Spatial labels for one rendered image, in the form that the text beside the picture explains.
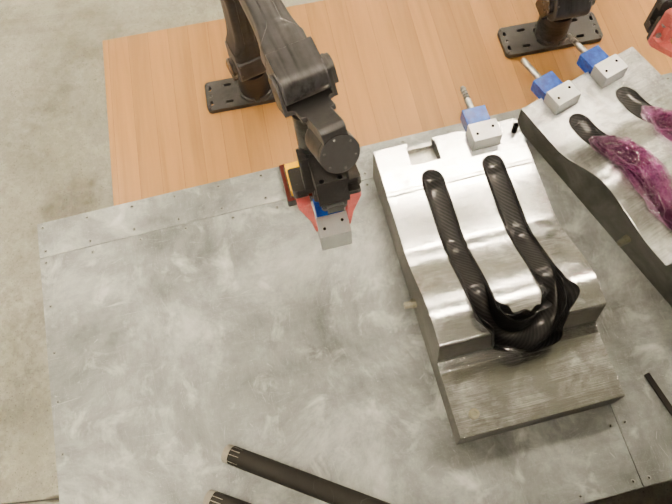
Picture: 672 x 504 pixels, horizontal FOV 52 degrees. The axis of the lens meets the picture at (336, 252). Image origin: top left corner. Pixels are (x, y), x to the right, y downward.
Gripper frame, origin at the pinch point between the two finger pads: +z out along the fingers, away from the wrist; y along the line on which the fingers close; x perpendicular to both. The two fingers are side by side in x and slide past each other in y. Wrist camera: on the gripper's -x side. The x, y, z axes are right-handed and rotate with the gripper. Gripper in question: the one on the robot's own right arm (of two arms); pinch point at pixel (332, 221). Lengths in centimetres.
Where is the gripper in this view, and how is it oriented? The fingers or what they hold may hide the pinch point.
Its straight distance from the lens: 109.2
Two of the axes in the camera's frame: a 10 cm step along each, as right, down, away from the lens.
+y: 9.7, -2.3, 0.6
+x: -1.9, -6.0, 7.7
